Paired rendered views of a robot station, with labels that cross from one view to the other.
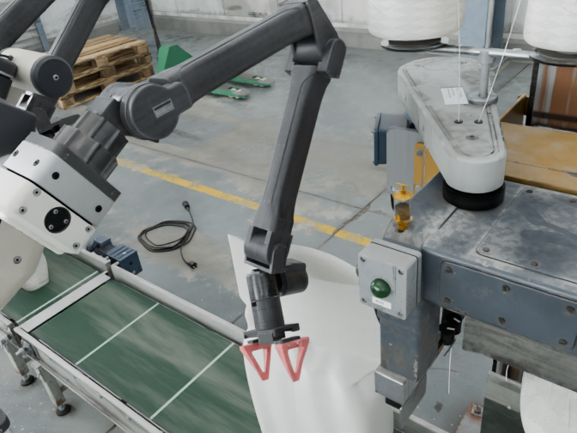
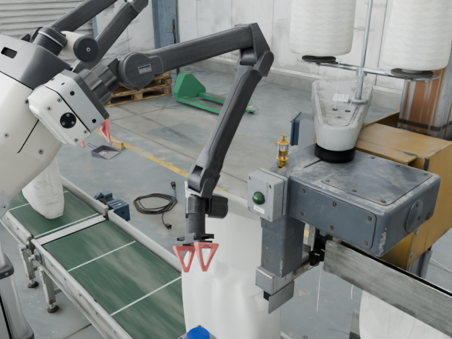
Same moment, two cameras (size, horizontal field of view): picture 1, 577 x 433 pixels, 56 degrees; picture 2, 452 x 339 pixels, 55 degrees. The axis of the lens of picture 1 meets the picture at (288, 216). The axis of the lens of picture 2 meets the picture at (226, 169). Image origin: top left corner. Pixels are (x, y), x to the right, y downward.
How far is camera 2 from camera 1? 0.28 m
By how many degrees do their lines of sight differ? 9
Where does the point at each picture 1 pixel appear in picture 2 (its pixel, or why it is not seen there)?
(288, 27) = (236, 38)
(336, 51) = (266, 58)
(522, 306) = (343, 216)
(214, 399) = (159, 311)
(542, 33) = (389, 56)
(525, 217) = (361, 169)
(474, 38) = not seen: hidden behind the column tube
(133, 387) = (103, 292)
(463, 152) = (327, 123)
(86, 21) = (118, 27)
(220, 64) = (186, 52)
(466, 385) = not seen: outside the picture
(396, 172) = not seen: hidden behind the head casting
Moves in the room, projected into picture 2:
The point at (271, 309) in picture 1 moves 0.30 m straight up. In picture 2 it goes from (197, 221) to (194, 115)
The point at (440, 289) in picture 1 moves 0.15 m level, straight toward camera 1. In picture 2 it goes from (297, 205) to (275, 241)
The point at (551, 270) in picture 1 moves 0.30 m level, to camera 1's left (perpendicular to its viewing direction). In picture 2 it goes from (363, 194) to (206, 187)
